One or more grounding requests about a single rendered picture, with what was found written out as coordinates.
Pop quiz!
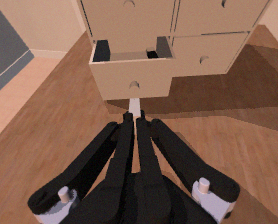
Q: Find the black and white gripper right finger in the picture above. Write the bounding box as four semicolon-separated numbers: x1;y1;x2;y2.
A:
134;98;240;224

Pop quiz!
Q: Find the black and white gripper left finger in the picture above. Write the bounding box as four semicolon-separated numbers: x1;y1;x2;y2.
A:
27;98;136;224

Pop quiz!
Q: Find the tan wooden drawer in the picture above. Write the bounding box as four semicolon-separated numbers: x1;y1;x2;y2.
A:
82;0;175;37
89;36;176;100
174;0;268;32
172;31;248;76

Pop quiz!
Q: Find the beige small chest of drawers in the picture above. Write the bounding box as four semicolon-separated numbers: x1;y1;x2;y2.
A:
76;0;273;77

